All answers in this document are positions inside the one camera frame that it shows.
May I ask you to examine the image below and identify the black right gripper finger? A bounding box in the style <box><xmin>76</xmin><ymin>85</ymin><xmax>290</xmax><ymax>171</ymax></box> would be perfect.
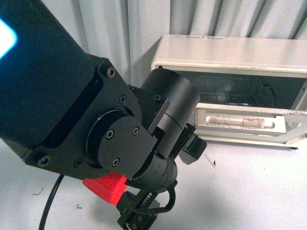
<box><xmin>180</xmin><ymin>123</ymin><xmax>207</xmax><ymax>165</ymax></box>

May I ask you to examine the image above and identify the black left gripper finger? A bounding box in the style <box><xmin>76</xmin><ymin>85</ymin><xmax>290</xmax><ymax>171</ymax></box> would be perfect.
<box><xmin>117</xmin><ymin>205</ymin><xmax>158</xmax><ymax>230</ymax></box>

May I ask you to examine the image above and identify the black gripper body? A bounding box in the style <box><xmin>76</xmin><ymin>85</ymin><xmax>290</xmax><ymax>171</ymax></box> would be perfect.
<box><xmin>117</xmin><ymin>154</ymin><xmax>177</xmax><ymax>215</ymax></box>

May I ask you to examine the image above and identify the white glass oven door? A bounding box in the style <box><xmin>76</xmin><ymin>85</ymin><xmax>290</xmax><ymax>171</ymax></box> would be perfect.
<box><xmin>194</xmin><ymin>103</ymin><xmax>307</xmax><ymax>148</ymax></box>

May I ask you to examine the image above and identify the white toaster oven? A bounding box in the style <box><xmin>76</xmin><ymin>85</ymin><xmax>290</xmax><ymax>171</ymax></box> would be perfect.
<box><xmin>151</xmin><ymin>34</ymin><xmax>307</xmax><ymax>150</ymax></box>

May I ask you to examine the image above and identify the grey pleated curtain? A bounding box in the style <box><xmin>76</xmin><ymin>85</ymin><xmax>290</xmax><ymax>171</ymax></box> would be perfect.
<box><xmin>44</xmin><ymin>0</ymin><xmax>307</xmax><ymax>86</ymax></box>

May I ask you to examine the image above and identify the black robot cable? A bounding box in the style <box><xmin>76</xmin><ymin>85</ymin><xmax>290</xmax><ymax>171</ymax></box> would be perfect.
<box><xmin>38</xmin><ymin>174</ymin><xmax>65</xmax><ymax>230</ymax></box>

